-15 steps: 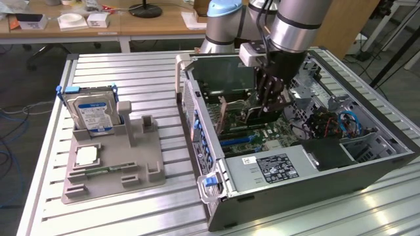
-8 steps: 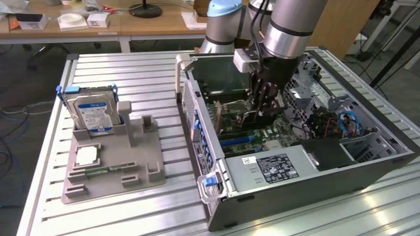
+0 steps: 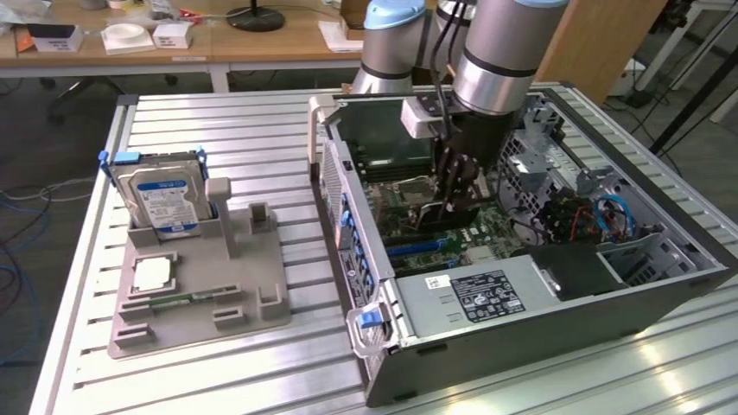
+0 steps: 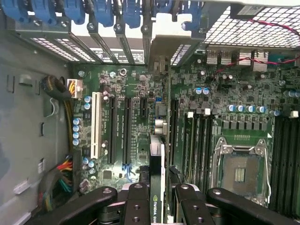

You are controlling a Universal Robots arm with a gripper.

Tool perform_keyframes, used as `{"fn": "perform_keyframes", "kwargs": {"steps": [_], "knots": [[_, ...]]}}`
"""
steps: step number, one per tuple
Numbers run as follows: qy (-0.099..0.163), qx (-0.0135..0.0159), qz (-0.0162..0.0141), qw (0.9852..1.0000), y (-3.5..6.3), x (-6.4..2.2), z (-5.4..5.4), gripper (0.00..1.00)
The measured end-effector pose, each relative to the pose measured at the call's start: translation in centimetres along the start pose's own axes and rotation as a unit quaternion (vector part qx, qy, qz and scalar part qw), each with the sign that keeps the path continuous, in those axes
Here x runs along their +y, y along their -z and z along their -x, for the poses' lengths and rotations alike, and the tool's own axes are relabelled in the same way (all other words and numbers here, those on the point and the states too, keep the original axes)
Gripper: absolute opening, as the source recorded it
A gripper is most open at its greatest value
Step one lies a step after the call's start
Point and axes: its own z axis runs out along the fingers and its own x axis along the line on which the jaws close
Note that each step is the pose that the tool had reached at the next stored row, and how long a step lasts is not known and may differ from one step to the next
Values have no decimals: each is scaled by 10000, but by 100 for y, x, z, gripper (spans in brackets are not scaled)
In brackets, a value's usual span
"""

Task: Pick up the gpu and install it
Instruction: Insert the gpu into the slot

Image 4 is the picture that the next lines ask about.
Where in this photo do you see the black RAM slot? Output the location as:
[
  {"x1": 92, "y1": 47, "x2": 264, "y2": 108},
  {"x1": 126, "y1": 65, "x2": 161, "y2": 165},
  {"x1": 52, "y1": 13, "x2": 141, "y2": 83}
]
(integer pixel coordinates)
[
  {"x1": 190, "y1": 112, "x2": 199, "y2": 183},
  {"x1": 292, "y1": 117, "x2": 300, "y2": 211},
  {"x1": 207, "y1": 110, "x2": 214, "y2": 188},
  {"x1": 271, "y1": 114, "x2": 282, "y2": 211},
  {"x1": 182, "y1": 112, "x2": 190, "y2": 179},
  {"x1": 282, "y1": 117, "x2": 291, "y2": 211},
  {"x1": 199, "y1": 110, "x2": 207, "y2": 188}
]

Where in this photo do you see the CPU socket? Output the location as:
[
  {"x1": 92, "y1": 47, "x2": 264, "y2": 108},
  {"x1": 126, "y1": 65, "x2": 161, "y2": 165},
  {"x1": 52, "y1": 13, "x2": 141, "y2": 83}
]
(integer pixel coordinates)
[{"x1": 212, "y1": 137, "x2": 272, "y2": 207}]

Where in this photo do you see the green motherboard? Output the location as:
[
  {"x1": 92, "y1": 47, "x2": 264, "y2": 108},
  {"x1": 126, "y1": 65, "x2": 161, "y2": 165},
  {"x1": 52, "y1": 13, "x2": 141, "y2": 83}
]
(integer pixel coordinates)
[{"x1": 67, "y1": 46, "x2": 300, "y2": 211}]

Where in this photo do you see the long black expansion slot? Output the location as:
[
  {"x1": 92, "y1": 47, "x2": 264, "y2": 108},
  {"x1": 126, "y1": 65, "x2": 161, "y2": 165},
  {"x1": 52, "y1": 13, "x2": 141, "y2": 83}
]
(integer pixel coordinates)
[
  {"x1": 122, "y1": 96, "x2": 132, "y2": 165},
  {"x1": 169, "y1": 98, "x2": 179, "y2": 167},
  {"x1": 108, "y1": 95, "x2": 118, "y2": 165}
]

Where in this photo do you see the white PCI slot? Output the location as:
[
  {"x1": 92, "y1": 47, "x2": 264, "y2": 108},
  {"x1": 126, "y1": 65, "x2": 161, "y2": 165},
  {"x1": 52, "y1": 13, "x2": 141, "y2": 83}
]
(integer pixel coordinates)
[{"x1": 90, "y1": 91, "x2": 103, "y2": 159}]

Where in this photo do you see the short black expansion slot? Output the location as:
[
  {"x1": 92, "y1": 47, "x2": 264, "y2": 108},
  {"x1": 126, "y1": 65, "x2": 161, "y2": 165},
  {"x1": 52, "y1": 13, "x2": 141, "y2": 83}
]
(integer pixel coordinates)
[{"x1": 140, "y1": 96, "x2": 149, "y2": 118}]

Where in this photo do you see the white power connector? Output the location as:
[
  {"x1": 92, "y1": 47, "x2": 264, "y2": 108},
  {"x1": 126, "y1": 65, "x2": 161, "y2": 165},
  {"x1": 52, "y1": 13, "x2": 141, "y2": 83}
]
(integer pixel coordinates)
[{"x1": 67, "y1": 78, "x2": 84, "y2": 99}]

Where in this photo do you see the black open PC case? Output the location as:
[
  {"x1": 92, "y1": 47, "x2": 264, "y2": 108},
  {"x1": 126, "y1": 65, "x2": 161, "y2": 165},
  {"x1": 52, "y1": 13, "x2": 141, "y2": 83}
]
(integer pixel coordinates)
[{"x1": 0, "y1": 0, "x2": 300, "y2": 225}]

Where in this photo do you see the blue slot clip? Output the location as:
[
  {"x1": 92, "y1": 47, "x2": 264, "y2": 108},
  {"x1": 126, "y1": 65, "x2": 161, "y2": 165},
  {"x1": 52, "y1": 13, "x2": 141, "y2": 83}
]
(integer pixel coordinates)
[
  {"x1": 154, "y1": 0, "x2": 174, "y2": 17},
  {"x1": 31, "y1": 0, "x2": 58, "y2": 25},
  {"x1": 93, "y1": 0, "x2": 115, "y2": 28},
  {"x1": 121, "y1": 0, "x2": 144, "y2": 30},
  {"x1": 181, "y1": 0, "x2": 203, "y2": 31},
  {"x1": 1, "y1": 0, "x2": 31, "y2": 23},
  {"x1": 63, "y1": 0, "x2": 85, "y2": 25}
]

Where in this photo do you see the multicoloured wire bundle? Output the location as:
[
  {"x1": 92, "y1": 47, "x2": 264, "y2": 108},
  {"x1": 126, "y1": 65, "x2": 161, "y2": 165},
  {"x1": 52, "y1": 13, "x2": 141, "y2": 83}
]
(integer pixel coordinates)
[{"x1": 37, "y1": 154, "x2": 74, "y2": 211}]

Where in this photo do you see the black sleeved yellow wire bundle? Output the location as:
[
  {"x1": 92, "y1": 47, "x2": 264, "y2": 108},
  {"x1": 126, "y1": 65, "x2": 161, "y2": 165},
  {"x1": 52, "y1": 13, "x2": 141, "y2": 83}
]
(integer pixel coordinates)
[{"x1": 41, "y1": 75, "x2": 74, "y2": 150}]

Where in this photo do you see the red black twisted wire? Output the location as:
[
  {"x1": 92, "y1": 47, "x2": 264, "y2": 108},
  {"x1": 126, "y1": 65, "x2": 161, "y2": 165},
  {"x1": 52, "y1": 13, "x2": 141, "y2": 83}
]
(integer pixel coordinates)
[{"x1": 210, "y1": 18, "x2": 300, "y2": 75}]

